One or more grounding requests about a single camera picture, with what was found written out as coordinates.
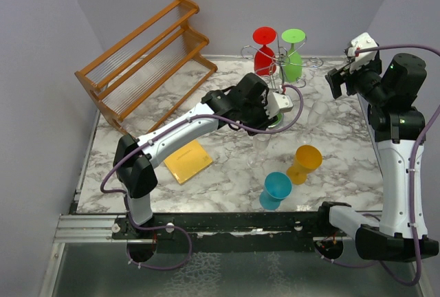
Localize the blue plastic wine glass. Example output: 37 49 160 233
259 172 292 210

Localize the clear champagne flute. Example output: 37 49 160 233
296 101 329 145
247 134 271 169

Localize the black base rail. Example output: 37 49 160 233
111 212 351 258

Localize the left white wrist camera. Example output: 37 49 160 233
265 90 294 118

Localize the red plastic wine glass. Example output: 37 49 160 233
252 26 277 76

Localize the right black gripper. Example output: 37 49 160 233
327 54 391 106

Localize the wooden shelf rack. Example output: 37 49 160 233
75 0 217 135

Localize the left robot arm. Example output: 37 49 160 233
113 73 275 239

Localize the green plastic wine glass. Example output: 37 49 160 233
281 28 306 83

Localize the chrome wine glass rack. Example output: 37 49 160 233
241 45 324 91

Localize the yellow book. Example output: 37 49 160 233
164 140 213 184

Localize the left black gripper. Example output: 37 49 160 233
239 96 278 137

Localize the orange plastic wine glass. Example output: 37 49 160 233
286 144 322 185

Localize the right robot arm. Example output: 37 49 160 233
316 53 439 262

